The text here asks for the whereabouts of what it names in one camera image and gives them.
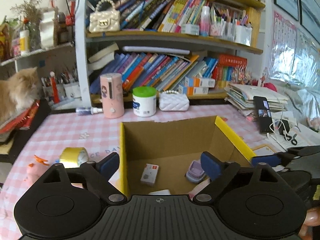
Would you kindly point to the pearl handle cream handbag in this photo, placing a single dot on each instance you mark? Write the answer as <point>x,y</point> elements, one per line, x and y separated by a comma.
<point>104,21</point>

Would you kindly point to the pink humidifier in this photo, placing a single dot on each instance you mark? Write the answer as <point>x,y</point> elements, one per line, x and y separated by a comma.
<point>112,95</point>

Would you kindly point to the orange fluffy cat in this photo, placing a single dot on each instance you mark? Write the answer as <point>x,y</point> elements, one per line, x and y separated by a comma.
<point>19,92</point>

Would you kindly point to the yellow cardboard box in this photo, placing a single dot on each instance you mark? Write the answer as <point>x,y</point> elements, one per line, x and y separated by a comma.
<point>173,146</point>

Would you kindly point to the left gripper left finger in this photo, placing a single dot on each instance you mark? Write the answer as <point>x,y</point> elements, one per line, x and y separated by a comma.
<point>97,176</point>

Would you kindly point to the black scissors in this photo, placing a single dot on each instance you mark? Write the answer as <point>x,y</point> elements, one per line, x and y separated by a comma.
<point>290,138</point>

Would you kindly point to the white jar green lid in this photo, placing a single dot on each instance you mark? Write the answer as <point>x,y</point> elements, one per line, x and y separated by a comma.
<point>144,101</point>

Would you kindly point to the pink plush chick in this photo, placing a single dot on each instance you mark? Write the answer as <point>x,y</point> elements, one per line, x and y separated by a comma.
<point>35,169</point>

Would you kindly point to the purple toy container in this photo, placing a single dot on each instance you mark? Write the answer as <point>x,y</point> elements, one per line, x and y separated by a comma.
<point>195,174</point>

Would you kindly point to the white pen holder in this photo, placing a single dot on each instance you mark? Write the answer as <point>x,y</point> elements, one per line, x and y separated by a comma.
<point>72,90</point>

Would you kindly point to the pink checkered tablecloth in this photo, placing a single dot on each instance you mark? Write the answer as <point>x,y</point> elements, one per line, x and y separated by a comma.
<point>99,136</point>

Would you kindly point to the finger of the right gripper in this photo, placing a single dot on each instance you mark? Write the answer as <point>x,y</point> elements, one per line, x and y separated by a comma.
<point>267,159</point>

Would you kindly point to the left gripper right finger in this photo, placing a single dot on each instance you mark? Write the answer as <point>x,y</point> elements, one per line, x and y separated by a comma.
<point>220,174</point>

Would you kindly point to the red packets pile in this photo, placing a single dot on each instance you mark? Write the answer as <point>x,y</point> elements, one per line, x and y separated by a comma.
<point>22,121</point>

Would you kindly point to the gold tape roll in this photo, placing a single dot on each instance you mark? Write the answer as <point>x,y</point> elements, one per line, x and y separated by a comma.
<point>73,157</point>

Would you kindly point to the alphabet wall poster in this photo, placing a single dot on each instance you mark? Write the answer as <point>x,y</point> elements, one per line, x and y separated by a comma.
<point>282,49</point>

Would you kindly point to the black Yamaha keyboard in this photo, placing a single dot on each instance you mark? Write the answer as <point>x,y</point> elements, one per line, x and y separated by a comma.
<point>22,136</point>

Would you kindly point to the red book box set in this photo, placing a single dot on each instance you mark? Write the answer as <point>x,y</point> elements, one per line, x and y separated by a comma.
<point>227,70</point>

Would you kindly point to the white quilted pouch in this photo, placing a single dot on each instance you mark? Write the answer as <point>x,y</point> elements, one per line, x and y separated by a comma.
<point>173,101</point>

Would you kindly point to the small spray bottle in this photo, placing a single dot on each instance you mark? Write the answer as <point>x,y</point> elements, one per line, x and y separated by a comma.
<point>83,111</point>

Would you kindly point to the orange white medicine box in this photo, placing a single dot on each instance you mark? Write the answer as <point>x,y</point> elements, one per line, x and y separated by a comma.
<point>199,82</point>

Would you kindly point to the small white red box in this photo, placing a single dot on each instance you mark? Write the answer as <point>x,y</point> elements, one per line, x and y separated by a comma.
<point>149,174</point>

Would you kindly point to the white bookshelf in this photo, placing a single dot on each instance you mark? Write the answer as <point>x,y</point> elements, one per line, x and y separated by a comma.
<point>140,38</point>

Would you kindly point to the black smartphone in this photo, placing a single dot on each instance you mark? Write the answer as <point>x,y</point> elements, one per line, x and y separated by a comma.
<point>264,115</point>

